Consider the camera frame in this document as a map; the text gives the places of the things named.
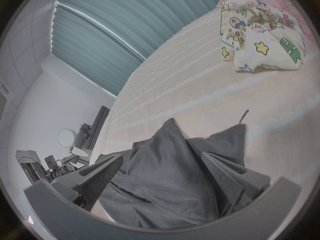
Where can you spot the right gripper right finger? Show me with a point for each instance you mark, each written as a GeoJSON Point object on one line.
{"type": "Point", "coordinates": [227, 181]}

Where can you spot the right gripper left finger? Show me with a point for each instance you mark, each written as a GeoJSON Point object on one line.
{"type": "Point", "coordinates": [100, 179]}

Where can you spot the black T-shirt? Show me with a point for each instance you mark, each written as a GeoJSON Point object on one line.
{"type": "Point", "coordinates": [170, 174]}

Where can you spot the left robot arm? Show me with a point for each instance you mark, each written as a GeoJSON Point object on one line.
{"type": "Point", "coordinates": [30, 164]}

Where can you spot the dark grey garment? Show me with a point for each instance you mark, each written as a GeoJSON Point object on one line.
{"type": "Point", "coordinates": [82, 132]}

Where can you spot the round white mirror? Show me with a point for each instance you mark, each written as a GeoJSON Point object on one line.
{"type": "Point", "coordinates": [66, 137]}

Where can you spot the bed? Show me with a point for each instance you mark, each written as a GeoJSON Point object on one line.
{"type": "Point", "coordinates": [187, 89]}

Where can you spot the ceiling air conditioner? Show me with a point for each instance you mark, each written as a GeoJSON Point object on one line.
{"type": "Point", "coordinates": [5, 104]}

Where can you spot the blue-green curtain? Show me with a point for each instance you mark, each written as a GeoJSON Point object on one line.
{"type": "Point", "coordinates": [150, 14]}
{"type": "Point", "coordinates": [95, 54]}

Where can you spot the white printed pyjama top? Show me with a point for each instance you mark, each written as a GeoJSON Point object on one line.
{"type": "Point", "coordinates": [265, 39]}

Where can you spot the pink garment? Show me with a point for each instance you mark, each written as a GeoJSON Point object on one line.
{"type": "Point", "coordinates": [297, 11]}

